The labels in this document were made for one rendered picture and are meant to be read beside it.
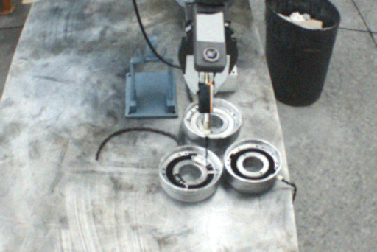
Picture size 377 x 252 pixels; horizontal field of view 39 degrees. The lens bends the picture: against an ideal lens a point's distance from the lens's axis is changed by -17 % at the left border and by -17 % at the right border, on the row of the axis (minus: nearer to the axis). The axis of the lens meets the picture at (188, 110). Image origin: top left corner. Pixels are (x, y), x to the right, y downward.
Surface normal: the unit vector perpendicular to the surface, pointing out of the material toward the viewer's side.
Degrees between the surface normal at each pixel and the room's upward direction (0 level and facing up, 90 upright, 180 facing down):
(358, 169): 0
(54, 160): 0
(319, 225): 0
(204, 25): 29
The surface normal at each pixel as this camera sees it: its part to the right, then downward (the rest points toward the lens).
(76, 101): 0.04, -0.73
